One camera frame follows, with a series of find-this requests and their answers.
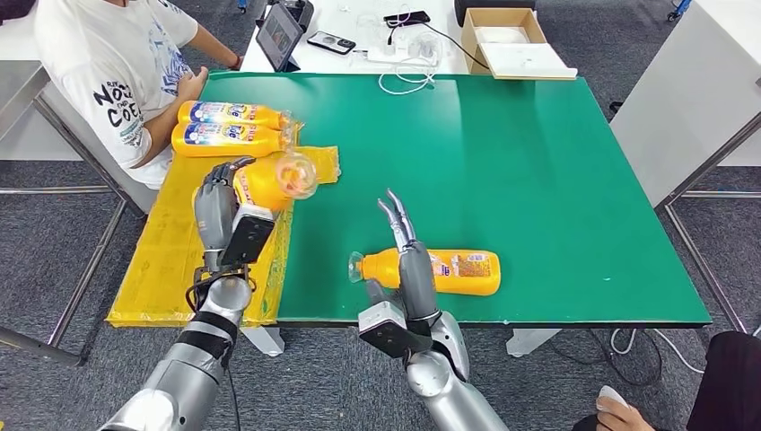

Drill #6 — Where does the white table leg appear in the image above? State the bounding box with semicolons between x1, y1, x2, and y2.
505;330;563;359
241;325;286;359

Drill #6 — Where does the black smartphone round camera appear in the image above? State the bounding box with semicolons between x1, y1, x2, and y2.
306;31;358;57

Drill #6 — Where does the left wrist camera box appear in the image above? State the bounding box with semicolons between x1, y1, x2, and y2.
218;204;276;267

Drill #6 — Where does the orange detergent bottle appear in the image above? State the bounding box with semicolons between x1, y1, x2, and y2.
232;151;319;214
171;121;295;159
177;100;297;131
348;248;503;297

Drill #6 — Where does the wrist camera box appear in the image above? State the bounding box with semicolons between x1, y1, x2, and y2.
357;300;434;360
218;204;276;267

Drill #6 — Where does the white flat lid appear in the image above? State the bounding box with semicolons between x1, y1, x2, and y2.
488;42;579;82

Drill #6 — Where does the person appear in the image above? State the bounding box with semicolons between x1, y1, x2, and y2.
33;0;245;190

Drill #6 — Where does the black chair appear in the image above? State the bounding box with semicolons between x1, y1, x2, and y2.
573;330;761;431

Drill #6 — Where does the white floor cable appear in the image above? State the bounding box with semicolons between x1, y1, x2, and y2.
610;329;707;377

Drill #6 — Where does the black tablet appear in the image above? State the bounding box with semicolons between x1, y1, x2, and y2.
257;3;306;74

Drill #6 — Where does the dark bag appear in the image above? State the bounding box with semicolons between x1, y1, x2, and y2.
0;0;37;22

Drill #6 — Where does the cardboard box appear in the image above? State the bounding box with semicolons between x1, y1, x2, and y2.
460;7;579;82

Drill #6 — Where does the white workbench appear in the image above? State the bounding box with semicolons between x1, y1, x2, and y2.
0;26;159;369
608;0;761;336

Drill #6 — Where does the white computer mouse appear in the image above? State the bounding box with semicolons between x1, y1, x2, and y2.
596;385;630;411

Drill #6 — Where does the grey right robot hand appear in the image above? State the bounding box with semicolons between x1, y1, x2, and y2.
363;188;443;325

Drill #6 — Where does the person's right hand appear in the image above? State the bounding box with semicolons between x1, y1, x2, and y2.
177;66;210;102

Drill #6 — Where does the black floor cable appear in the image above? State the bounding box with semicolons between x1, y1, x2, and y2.
549;330;664;389

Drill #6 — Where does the white foam insert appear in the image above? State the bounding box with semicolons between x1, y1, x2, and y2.
473;26;530;47

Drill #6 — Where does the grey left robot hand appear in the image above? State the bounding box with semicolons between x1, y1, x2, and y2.
193;155;258;272

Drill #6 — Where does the white power strip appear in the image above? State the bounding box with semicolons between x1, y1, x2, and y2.
365;46;440;68

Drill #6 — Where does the person's hand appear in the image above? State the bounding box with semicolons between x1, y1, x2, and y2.
594;395;655;431

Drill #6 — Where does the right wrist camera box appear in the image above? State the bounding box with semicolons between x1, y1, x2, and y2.
357;300;434;360

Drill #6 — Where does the white power adapter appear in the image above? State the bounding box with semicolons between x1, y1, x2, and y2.
411;32;446;61

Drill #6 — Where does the black device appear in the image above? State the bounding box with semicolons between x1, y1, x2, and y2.
267;0;316;34

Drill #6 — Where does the blue cart frame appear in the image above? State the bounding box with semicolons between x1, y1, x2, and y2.
665;0;694;25

